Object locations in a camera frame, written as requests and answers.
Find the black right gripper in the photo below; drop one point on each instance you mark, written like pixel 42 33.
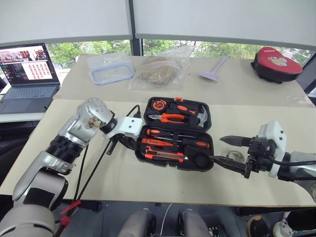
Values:
pixel 260 153

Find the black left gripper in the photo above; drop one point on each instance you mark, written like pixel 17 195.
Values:
pixel 118 140

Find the orange voltage tester screwdriver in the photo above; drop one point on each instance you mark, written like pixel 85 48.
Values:
pixel 154 142

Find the orange black utility knife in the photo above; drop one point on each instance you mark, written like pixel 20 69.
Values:
pixel 163 154

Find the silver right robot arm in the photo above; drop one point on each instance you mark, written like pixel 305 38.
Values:
pixel 303 170

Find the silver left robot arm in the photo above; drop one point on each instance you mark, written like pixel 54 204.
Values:
pixel 79 126

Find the black tool case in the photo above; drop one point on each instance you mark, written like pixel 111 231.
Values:
pixel 201 160

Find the orange black tape measure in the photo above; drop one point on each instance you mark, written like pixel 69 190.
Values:
pixel 159 105

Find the claw hammer with black grip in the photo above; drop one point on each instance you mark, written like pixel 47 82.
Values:
pixel 201 116

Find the brown floor object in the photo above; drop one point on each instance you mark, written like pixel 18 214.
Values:
pixel 258 225

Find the clear blue-rimmed plastic container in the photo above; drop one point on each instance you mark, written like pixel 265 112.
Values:
pixel 111 70

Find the black floor device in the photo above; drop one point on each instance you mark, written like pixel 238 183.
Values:
pixel 217 230

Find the clear bag with brown contents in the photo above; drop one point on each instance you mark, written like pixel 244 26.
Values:
pixel 160 71

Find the grey rounded shape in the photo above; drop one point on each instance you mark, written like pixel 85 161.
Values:
pixel 137 224
pixel 193 224

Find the lavender plastic scraper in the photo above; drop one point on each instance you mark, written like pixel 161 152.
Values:
pixel 209 74

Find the white rounded floor object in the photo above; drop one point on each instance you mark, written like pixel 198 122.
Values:
pixel 282 225

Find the red heart-shaped case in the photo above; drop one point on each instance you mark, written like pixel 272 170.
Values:
pixel 277 64

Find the white side desk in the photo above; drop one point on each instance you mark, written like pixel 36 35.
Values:
pixel 17 117

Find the open grey laptop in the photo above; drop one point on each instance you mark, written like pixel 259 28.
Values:
pixel 29 84

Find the white roller blind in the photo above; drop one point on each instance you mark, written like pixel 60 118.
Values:
pixel 222 19
pixel 64 19

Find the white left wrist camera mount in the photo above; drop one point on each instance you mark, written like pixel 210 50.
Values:
pixel 128 126

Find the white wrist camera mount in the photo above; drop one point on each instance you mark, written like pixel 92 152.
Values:
pixel 128 126
pixel 274 133

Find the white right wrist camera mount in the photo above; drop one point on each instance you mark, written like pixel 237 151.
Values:
pixel 274 133

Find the dark window frame post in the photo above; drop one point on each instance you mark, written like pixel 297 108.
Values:
pixel 137 47

